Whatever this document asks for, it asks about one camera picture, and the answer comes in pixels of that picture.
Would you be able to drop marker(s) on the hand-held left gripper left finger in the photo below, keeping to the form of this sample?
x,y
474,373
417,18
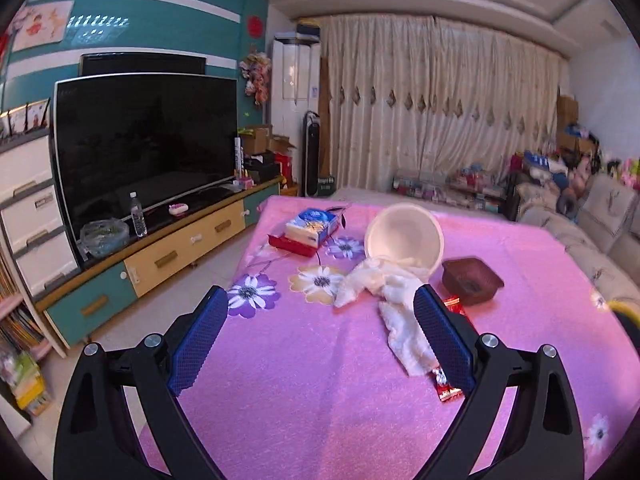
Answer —
x,y
197,340

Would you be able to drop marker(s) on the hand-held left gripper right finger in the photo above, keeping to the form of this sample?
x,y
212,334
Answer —
x,y
442,340

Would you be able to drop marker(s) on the red candy wrapper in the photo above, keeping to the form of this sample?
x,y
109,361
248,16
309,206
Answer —
x,y
445,390
455,305

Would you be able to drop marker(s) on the white cloth towel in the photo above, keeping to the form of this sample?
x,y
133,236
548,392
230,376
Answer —
x,y
400,300

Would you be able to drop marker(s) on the white plastic bowl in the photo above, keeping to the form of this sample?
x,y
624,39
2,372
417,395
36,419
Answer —
x,y
400,235

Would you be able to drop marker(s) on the yellow-rimmed bin with black bag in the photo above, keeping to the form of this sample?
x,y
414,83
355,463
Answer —
x,y
620,306

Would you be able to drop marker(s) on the dark brown plastic basket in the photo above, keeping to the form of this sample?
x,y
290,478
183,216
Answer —
x,y
475,280

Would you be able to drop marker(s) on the teal and yellow television cabinet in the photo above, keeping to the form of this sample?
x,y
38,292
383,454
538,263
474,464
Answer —
x,y
190,240

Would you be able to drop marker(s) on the pink floral blanket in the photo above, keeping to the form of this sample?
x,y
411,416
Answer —
x,y
310,360

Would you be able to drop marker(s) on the flat red box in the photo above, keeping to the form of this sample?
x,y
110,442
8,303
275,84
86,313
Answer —
x,y
290,246

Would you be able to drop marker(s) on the pink and white case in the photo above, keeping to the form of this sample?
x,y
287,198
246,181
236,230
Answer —
x,y
178,209

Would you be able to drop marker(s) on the clear water bottle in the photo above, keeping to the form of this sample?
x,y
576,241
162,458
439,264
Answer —
x,y
138,215

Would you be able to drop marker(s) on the glass bowl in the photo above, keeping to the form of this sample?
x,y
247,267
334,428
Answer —
x,y
104,237

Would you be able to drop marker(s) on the low shelf of clutter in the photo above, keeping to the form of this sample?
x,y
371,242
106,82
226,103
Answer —
x,y
450,190

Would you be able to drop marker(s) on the beige embroidered sofa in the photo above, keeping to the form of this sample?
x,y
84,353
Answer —
x,y
565,240

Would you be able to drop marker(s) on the small pink box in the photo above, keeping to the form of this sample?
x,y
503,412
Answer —
x,y
244,183

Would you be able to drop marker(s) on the blue tissue pack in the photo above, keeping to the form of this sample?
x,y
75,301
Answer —
x,y
312,222

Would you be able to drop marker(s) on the bookshelf with books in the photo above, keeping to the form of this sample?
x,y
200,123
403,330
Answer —
x,y
22,325

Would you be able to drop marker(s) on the grey neck pillow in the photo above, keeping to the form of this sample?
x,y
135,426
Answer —
x,y
568,205

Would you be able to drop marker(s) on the white printed tube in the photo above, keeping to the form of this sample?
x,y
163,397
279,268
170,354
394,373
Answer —
x,y
239,157

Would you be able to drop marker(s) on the dark green box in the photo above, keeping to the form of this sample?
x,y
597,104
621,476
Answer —
x,y
326,186

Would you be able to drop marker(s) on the large black television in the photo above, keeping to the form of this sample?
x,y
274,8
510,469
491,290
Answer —
x,y
145,150

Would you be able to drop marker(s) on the blue white patterned cushion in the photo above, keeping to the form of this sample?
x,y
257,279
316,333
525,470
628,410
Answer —
x,y
542,161

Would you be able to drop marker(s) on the white drawer cabinet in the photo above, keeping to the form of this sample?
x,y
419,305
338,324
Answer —
x,y
35,210

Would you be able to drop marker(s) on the open cardboard box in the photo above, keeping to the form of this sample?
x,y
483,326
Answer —
x,y
257,140

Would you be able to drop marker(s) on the pink plush doll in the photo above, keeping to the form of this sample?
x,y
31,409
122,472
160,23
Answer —
x,y
581,175

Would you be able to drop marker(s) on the black tower fan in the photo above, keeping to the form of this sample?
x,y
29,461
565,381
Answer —
x,y
312,152

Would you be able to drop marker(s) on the cream patterned curtain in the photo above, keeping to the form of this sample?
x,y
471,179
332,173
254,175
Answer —
x,y
440,100

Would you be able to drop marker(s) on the pile of plush toys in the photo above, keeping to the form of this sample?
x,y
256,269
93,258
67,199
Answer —
x,y
622,167

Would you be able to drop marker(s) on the stacked cardboard boxes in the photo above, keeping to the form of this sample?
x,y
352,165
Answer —
x,y
567,115

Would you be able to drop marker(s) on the artificial flower decoration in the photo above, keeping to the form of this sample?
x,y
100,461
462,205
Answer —
x,y
256,77

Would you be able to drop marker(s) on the white standing air conditioner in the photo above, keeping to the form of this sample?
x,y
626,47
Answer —
x,y
295,85

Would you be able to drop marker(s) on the row of picture frames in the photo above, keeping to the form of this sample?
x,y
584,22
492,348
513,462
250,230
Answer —
x,y
27,117

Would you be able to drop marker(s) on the black wall-mounted monitor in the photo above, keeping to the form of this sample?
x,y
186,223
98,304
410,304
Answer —
x,y
140,65

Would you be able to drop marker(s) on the round red wall decoration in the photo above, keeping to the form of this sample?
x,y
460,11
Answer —
x,y
255,26

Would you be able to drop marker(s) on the framed wall picture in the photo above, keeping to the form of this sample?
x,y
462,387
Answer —
x,y
42,25

